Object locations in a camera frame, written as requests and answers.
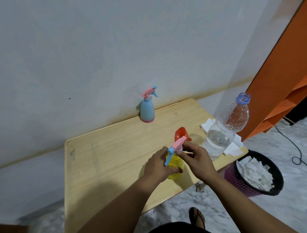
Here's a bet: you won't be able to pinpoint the person's right hand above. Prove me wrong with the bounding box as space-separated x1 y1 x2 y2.
176 141 220 185

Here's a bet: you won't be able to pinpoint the person's left hand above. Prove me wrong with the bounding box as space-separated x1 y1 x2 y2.
141 146 183 188

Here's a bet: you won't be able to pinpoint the yellow spray bottle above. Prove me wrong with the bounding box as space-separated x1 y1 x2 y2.
166 152 185 180

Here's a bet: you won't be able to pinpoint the clear plastic water bottle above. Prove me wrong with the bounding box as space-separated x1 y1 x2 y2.
201 92 251 161

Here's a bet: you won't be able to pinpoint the red plastic funnel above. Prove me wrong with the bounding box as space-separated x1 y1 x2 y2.
174 126 192 142

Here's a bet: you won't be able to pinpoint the person's right forearm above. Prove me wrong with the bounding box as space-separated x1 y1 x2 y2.
202 173 307 233

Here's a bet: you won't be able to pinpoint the person's left forearm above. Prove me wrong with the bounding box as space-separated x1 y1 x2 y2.
76 174 163 233

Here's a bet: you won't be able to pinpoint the person's dark sandal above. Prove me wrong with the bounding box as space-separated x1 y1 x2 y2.
189 207 206 230

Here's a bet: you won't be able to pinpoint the person's black shorts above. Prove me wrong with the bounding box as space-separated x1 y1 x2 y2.
148 222 211 233

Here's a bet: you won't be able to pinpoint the pink mesh waste basket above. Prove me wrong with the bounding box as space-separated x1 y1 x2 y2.
224 161 262 198

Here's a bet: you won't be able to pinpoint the stack of white paper tissues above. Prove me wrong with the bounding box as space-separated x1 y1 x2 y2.
200 117 244 157

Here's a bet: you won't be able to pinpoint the crumpled white paper waste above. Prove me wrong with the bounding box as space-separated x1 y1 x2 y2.
236 156 275 192

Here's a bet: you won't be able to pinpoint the orange shelf cabinet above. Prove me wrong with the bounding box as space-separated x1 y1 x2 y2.
239 0 307 142

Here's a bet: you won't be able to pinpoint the brown wooden furniture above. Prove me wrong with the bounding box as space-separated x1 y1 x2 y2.
0 224 29 233

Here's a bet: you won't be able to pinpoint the black cable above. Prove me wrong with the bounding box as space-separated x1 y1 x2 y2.
274 124 307 166

